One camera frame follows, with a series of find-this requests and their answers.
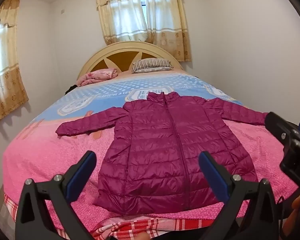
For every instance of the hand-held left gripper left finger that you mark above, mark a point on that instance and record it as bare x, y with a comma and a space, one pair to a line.
81, 177

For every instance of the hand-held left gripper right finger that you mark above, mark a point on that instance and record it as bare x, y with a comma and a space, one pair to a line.
215, 177

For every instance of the magenta down jacket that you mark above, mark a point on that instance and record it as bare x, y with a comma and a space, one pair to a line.
165, 142

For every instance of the person's right hand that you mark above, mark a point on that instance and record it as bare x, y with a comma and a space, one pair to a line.
298, 202

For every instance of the pink and blue printed blanket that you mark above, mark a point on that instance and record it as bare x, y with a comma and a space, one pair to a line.
52, 155

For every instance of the red plaid bed sheet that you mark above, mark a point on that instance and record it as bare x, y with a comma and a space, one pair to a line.
130, 227

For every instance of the dark cloth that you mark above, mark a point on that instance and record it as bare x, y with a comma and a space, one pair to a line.
71, 89

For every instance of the pink floral folded blanket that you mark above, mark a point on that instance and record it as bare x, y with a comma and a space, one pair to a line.
100, 76

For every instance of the narrow beige floral curtain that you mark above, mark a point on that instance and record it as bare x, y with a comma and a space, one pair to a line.
7, 80

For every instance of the cream wooden headboard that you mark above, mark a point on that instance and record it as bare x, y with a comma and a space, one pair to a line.
102, 52

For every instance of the striped pillow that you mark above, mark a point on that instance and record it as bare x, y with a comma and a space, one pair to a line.
152, 65

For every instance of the wide beige floral curtain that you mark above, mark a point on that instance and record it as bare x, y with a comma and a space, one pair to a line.
165, 37

